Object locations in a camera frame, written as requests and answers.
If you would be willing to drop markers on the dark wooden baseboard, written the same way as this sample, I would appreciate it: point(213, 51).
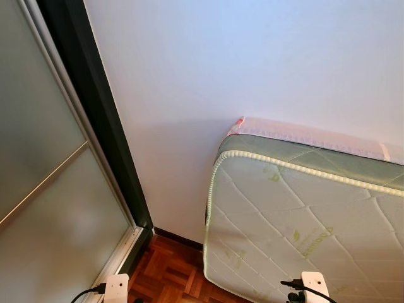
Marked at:
point(180, 238)

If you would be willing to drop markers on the pink white wrapped mattress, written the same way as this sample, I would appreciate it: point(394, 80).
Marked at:
point(303, 136)

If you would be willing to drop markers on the frosted glass wardrobe door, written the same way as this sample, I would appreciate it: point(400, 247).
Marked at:
point(38, 158)

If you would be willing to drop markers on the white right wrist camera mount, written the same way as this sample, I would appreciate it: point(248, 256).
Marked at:
point(314, 283)

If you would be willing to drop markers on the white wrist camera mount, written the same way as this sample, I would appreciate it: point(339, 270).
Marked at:
point(314, 283)
point(117, 289)

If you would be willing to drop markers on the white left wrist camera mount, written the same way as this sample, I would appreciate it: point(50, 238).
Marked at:
point(117, 289)

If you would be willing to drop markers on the black wardrobe frame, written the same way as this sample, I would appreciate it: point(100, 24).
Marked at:
point(95, 95)

